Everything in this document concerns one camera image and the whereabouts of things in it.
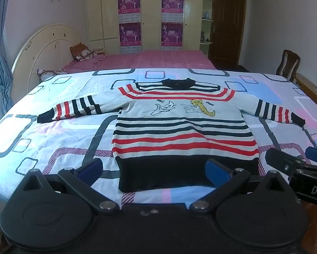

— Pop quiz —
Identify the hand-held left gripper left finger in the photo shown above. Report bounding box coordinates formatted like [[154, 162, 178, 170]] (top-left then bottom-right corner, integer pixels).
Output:
[[15, 158, 120, 215]]

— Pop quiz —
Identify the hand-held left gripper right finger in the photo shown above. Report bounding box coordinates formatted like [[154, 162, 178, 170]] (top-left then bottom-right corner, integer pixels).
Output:
[[190, 159, 298, 215]]

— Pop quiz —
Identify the striped cartoon print sweater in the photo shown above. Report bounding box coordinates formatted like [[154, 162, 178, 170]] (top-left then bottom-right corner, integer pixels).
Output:
[[37, 78, 306, 193]]

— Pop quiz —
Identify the white quilt with square print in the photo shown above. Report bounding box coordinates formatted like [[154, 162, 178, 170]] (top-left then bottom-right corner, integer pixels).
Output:
[[0, 68, 317, 231]]

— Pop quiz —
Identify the brown wooden chair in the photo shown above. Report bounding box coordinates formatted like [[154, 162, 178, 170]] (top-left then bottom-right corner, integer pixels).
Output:
[[275, 49, 301, 82]]

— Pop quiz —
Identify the white dotted pillow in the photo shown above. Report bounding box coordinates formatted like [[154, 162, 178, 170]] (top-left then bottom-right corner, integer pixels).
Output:
[[37, 68, 68, 82]]

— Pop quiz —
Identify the orange patterned pillow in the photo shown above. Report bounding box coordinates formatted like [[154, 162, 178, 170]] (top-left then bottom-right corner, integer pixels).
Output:
[[70, 42, 97, 62]]

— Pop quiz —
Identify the pink bed sheet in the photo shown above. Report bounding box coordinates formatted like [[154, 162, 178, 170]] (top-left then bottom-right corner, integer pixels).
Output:
[[62, 49, 218, 75]]

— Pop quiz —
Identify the cream round headboard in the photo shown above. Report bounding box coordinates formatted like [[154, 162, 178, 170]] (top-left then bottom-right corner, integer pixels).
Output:
[[11, 24, 89, 91]]

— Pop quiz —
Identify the brown wooden door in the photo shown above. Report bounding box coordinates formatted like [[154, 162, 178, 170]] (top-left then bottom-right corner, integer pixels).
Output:
[[208, 0, 248, 70]]

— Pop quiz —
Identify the cream corner shelf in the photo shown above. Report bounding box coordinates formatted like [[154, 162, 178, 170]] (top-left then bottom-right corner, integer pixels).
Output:
[[200, 0, 216, 57]]

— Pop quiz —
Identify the cream wardrobe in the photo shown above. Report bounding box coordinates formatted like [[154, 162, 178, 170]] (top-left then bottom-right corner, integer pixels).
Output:
[[85, 0, 204, 57]]

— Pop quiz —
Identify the wooden bed frame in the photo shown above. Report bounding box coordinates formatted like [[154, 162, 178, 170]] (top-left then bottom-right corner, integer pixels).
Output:
[[293, 72, 317, 117]]

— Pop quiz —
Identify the purple wall poster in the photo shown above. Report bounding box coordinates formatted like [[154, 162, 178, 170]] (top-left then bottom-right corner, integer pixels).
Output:
[[119, 22, 142, 55], [118, 0, 141, 23], [161, 0, 185, 22], [161, 22, 184, 51]]

